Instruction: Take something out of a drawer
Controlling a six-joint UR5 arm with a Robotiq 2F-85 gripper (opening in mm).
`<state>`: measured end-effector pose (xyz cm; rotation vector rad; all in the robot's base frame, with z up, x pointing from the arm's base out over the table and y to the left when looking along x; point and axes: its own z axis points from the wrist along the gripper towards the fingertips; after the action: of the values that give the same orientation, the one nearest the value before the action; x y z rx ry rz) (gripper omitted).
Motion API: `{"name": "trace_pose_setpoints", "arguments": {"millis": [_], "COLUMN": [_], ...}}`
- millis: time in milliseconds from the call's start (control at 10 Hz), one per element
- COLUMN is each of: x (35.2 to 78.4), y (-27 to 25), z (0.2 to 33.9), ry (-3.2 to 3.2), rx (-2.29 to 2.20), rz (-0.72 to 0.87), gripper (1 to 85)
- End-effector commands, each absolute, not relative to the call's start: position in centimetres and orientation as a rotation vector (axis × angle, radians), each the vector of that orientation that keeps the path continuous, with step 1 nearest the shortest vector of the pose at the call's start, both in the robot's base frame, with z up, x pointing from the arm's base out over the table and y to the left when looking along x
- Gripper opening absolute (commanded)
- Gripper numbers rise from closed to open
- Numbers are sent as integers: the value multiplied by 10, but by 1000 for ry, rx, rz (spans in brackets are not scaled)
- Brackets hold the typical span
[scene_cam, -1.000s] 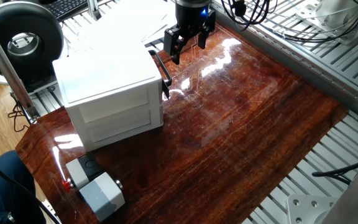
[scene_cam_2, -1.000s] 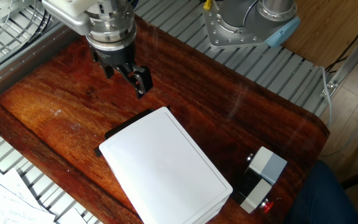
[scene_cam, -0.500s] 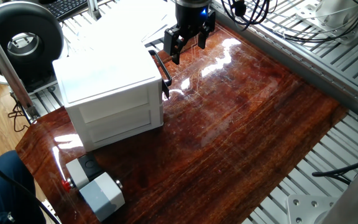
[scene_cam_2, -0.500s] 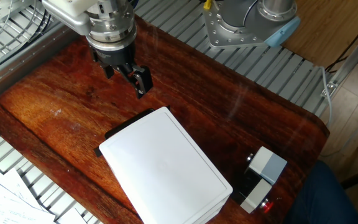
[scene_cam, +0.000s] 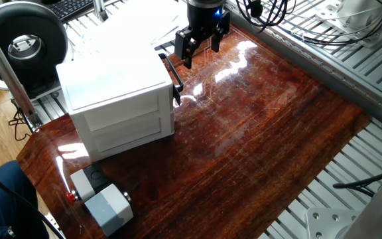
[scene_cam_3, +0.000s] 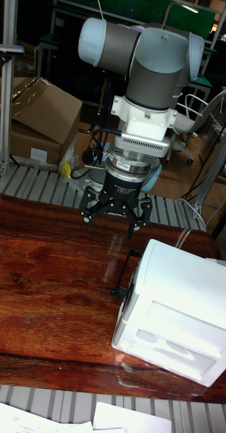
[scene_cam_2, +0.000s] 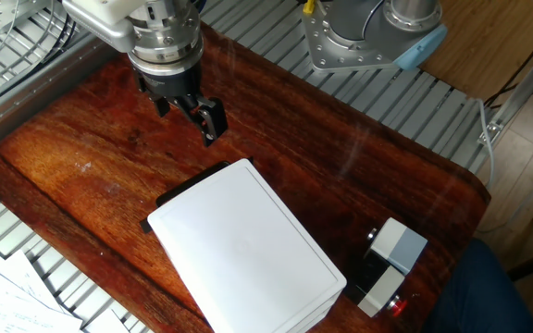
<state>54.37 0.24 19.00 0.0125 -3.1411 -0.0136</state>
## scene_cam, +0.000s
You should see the silver plate with white cylinder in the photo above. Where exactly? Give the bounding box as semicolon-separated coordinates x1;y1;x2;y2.
315;0;382;47

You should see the white drawer with black handle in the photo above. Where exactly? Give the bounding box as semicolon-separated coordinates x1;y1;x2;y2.
84;52;184;132

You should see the grey white box metal button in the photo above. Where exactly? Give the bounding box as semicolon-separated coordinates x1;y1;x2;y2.
84;183;135;237

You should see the glossy brown wooden board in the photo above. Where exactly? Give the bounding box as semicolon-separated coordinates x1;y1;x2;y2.
16;20;373;239

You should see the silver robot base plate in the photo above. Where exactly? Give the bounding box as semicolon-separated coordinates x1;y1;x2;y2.
306;207;361;239

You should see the black cable bundle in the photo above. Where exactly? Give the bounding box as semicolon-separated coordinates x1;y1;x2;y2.
235;0;382;46

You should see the short aluminium post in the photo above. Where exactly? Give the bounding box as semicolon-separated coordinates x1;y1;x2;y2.
93;0;109;23

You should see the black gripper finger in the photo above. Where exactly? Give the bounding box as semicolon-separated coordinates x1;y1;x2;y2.
210;11;231;53
174;27;201;70

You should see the grey aluminium frame rail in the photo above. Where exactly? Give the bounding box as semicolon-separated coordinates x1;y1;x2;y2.
225;1;382;126

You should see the black keyboard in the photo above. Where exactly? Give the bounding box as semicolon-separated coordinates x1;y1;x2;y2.
46;0;95;23

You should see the white paper sheet pile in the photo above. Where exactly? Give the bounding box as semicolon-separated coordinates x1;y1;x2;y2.
70;0;192;62

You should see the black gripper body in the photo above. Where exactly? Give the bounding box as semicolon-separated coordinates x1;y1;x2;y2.
186;3;227;42

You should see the thick black cable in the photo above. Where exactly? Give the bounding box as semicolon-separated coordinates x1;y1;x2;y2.
332;171;382;197

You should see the white plain drawer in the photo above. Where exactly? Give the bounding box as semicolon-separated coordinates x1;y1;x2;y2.
93;116;164;153

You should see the long aluminium frame post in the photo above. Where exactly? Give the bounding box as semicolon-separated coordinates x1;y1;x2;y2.
0;13;42;129

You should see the white black box red button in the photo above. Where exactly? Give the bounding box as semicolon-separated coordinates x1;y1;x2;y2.
65;163;111;206

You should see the white plastic drawer cabinet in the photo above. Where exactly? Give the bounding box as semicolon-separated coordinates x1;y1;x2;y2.
55;46;176;163

